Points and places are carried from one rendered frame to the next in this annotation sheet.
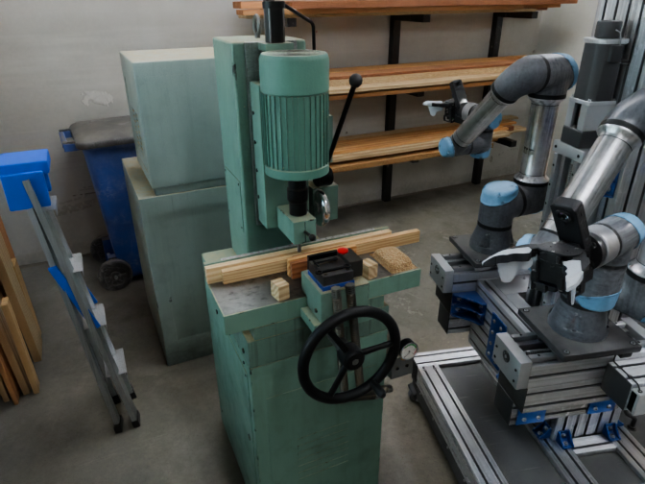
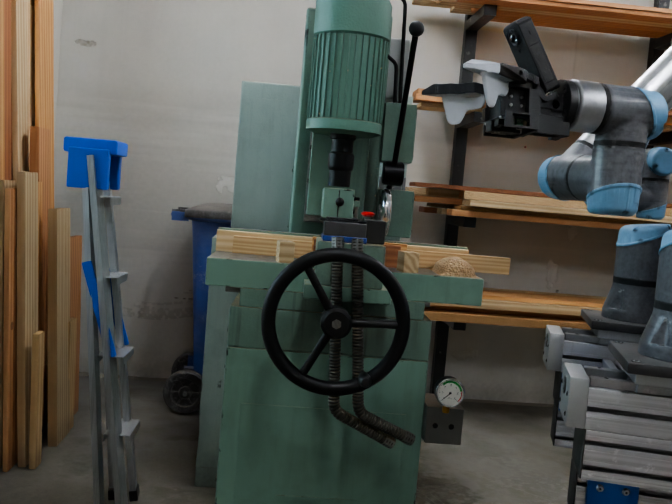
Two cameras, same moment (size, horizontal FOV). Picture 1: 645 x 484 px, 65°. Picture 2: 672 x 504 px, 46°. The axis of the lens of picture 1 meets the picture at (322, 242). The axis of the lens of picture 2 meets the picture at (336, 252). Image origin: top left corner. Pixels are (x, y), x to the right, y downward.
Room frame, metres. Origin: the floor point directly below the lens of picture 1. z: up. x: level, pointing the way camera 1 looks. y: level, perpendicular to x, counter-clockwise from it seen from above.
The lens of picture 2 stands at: (-0.39, -0.61, 1.06)
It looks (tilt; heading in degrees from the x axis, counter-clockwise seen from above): 4 degrees down; 21
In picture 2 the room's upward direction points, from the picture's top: 5 degrees clockwise
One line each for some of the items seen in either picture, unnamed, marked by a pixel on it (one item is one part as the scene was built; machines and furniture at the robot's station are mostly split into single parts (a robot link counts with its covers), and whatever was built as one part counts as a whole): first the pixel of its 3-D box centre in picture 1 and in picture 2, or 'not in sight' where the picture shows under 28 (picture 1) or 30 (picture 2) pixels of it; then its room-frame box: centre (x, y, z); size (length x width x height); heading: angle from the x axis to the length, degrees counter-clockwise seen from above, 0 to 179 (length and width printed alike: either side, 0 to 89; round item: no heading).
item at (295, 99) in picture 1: (295, 115); (348, 67); (1.34, 0.07, 1.35); 0.18 x 0.18 x 0.31
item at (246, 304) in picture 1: (322, 290); (344, 279); (1.25, 0.00, 0.87); 0.61 x 0.30 x 0.06; 114
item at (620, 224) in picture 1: (612, 237); (623, 114); (0.88, -0.56, 1.21); 0.11 x 0.08 x 0.09; 126
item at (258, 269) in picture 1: (327, 254); (372, 255); (1.38, -0.02, 0.92); 0.65 x 0.02 x 0.04; 114
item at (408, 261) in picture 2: (368, 269); (408, 261); (1.28, -0.13, 0.92); 0.04 x 0.04 x 0.04; 37
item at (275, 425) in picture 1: (290, 382); (312, 467); (1.45, 0.12, 0.36); 0.58 x 0.45 x 0.71; 24
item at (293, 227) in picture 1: (297, 225); (337, 206); (1.36, 0.07, 1.03); 0.14 x 0.07 x 0.09; 24
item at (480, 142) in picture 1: (477, 143); (646, 198); (1.92, -0.60, 1.12); 0.11 x 0.08 x 0.11; 115
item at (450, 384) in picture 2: (406, 350); (448, 395); (1.26, -0.25, 0.65); 0.06 x 0.04 x 0.08; 114
